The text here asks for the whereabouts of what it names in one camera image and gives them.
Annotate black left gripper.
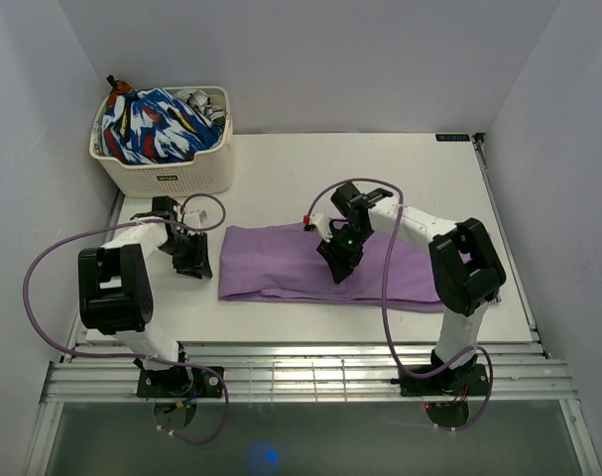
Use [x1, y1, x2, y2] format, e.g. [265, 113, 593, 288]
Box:
[158, 230, 213, 279]

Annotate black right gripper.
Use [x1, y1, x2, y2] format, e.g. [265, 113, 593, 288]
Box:
[316, 224, 372, 286]

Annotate purple trousers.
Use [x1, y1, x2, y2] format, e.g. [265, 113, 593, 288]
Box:
[218, 224, 442, 313]

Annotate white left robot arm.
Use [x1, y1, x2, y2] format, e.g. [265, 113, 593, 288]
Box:
[77, 196, 212, 397]

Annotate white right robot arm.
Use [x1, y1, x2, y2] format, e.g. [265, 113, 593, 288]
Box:
[302, 178, 506, 397]

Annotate cream plastic laundry basket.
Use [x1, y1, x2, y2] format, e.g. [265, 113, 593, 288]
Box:
[89, 81, 235, 198]

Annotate blue table label sticker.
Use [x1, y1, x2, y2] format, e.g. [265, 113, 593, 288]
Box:
[435, 133, 471, 143]

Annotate blue white patterned garment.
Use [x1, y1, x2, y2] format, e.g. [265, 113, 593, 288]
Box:
[99, 88, 225, 166]

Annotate white grey garment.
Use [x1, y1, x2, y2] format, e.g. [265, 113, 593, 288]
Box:
[175, 88, 228, 132]

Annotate orange black garment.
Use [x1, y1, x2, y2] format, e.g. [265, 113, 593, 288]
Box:
[106, 74, 134, 108]

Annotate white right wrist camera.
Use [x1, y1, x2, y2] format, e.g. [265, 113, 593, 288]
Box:
[302, 213, 333, 242]

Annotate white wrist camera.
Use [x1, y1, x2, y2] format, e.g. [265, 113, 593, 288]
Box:
[302, 213, 333, 242]
[183, 209, 208, 229]

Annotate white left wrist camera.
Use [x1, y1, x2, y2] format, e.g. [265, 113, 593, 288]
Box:
[183, 209, 208, 229]

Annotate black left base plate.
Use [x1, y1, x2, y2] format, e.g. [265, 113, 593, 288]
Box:
[136, 367, 224, 399]

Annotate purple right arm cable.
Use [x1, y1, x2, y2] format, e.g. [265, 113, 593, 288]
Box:
[307, 178, 495, 433]

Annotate aluminium rail frame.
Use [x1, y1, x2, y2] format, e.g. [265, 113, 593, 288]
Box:
[26, 134, 602, 475]

